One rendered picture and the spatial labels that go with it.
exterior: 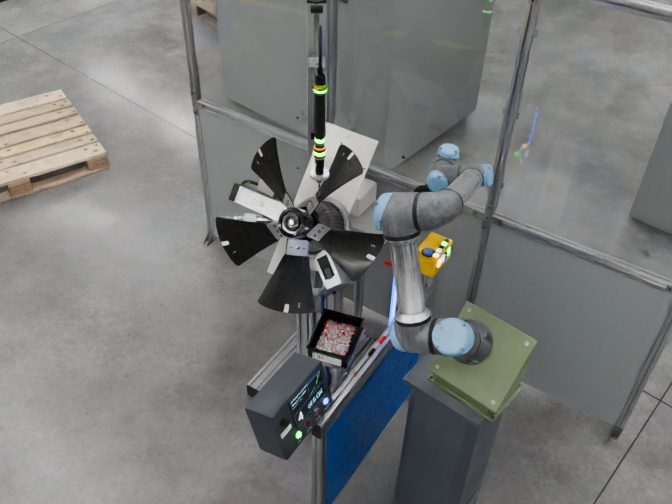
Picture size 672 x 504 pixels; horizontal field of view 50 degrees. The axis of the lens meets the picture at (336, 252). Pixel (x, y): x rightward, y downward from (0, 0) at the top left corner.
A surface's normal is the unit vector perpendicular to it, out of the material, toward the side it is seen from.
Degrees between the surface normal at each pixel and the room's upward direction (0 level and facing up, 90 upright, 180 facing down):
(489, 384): 44
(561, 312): 90
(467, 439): 90
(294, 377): 15
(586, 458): 0
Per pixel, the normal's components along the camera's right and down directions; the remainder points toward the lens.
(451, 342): -0.32, -0.18
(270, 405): -0.20, -0.81
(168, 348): 0.02, -0.74
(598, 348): -0.54, 0.55
